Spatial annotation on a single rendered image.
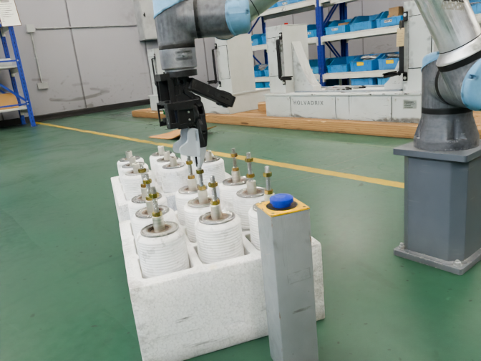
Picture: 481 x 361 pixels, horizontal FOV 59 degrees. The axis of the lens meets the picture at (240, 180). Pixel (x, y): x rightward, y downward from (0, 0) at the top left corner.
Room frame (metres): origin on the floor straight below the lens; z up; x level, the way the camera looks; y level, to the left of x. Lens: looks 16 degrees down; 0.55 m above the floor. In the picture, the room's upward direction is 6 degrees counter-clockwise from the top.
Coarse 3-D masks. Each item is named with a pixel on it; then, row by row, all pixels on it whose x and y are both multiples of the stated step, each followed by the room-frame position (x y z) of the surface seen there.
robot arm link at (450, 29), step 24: (432, 0) 0.89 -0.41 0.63; (456, 0) 0.87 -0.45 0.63; (432, 24) 0.90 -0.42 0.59; (456, 24) 0.88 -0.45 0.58; (456, 48) 0.88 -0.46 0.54; (480, 48) 0.86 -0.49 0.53; (456, 72) 0.88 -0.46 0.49; (480, 72) 0.85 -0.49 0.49; (456, 96) 0.90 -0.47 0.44; (480, 96) 0.85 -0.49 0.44
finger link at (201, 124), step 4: (200, 112) 0.91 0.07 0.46; (200, 116) 0.90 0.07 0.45; (204, 116) 0.90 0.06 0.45; (200, 120) 0.90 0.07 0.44; (204, 120) 0.90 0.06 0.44; (196, 124) 0.91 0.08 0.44; (200, 124) 0.89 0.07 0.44; (204, 124) 0.90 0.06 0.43; (196, 128) 0.91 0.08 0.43; (200, 128) 0.89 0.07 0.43; (204, 128) 0.90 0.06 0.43; (200, 132) 0.90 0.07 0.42; (204, 132) 0.90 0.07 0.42; (200, 136) 0.90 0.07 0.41; (204, 136) 0.90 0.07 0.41; (200, 140) 0.90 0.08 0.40; (204, 140) 0.90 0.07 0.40; (200, 144) 0.90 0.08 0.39; (204, 144) 0.91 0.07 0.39
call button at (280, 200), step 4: (272, 196) 0.69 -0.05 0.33; (276, 196) 0.68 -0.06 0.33; (280, 196) 0.68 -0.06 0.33; (284, 196) 0.68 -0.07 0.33; (288, 196) 0.68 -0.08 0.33; (292, 196) 0.68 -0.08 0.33; (272, 200) 0.67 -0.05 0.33; (276, 200) 0.67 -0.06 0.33; (280, 200) 0.66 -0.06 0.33; (284, 200) 0.66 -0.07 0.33; (288, 200) 0.66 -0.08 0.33; (292, 200) 0.67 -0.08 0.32; (272, 204) 0.68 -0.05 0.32; (276, 204) 0.66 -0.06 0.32; (280, 204) 0.66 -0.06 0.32; (284, 204) 0.66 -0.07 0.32; (288, 204) 0.67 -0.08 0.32
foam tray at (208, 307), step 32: (128, 224) 1.04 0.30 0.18; (128, 256) 0.84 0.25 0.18; (192, 256) 0.80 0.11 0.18; (256, 256) 0.77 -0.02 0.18; (320, 256) 0.80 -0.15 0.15; (160, 288) 0.71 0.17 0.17; (192, 288) 0.73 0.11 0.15; (224, 288) 0.74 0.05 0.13; (256, 288) 0.76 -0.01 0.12; (320, 288) 0.80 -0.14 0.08; (160, 320) 0.71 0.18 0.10; (192, 320) 0.72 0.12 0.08; (224, 320) 0.74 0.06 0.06; (256, 320) 0.76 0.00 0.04; (160, 352) 0.70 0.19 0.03; (192, 352) 0.72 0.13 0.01
